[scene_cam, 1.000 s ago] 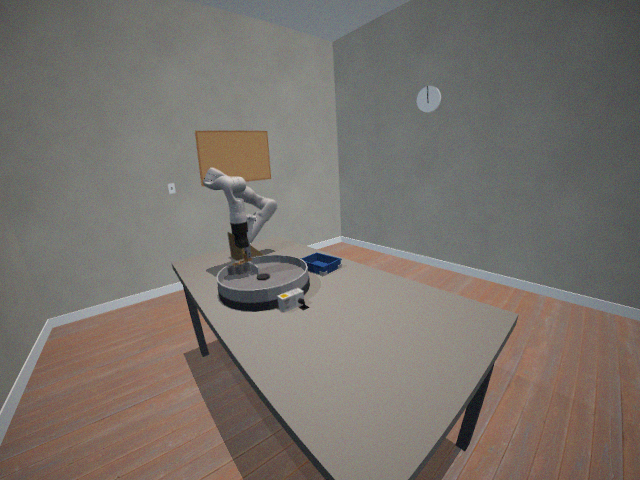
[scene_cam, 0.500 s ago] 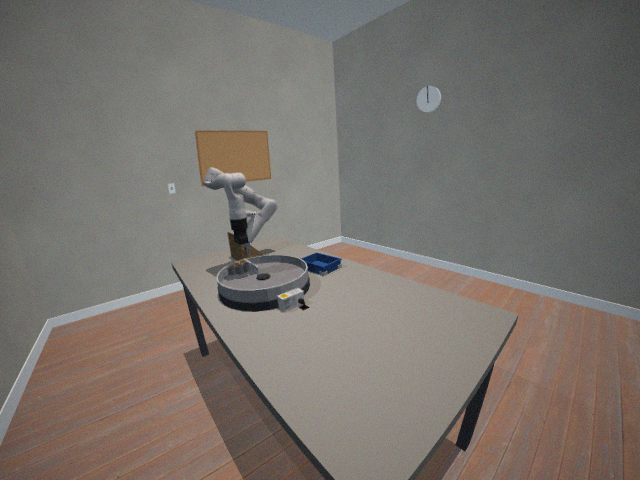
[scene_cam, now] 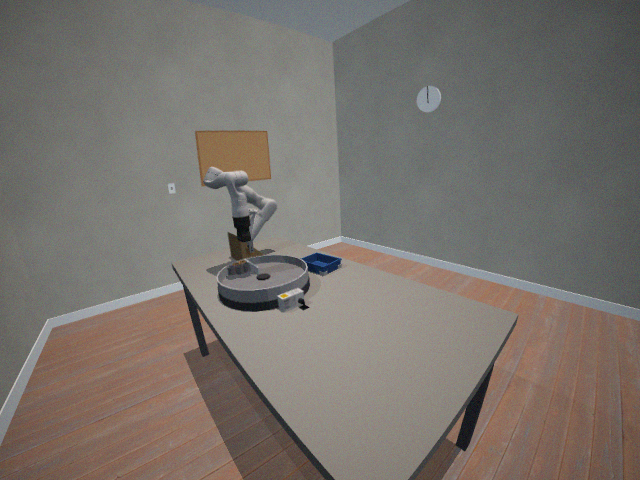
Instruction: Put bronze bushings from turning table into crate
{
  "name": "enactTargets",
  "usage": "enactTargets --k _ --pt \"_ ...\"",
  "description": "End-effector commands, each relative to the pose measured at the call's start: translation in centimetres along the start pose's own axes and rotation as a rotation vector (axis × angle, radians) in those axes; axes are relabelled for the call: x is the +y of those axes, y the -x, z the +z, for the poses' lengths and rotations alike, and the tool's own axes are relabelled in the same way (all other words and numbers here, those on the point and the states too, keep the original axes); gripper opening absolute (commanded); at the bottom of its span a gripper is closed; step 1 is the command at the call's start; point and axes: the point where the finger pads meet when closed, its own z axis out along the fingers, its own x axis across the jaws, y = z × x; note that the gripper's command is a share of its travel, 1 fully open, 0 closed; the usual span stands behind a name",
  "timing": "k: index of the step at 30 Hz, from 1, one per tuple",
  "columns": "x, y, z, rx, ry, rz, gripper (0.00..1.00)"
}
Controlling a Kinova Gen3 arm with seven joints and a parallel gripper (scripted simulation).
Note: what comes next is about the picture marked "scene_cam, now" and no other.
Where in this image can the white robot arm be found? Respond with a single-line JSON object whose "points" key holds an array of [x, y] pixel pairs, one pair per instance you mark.
{"points": [[238, 179]]}

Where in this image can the blue crate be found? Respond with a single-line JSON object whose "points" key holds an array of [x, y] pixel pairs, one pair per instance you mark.
{"points": [[322, 264]]}

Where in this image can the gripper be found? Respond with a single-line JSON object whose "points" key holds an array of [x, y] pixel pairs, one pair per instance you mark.
{"points": [[242, 222]]}

